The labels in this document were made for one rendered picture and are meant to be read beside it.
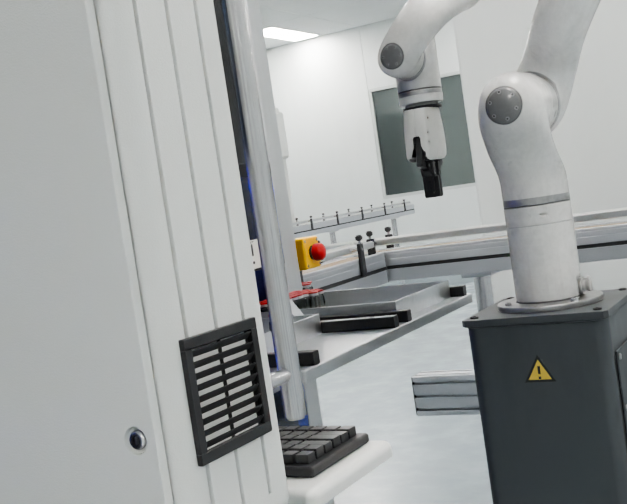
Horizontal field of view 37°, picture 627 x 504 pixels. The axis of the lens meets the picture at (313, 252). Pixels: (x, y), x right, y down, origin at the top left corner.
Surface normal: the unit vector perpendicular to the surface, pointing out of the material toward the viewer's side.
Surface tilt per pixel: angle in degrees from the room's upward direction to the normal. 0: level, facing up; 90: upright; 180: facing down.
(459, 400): 90
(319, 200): 90
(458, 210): 90
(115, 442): 90
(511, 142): 127
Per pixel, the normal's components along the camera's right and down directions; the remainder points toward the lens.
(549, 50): -0.52, 0.81
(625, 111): -0.48, 0.12
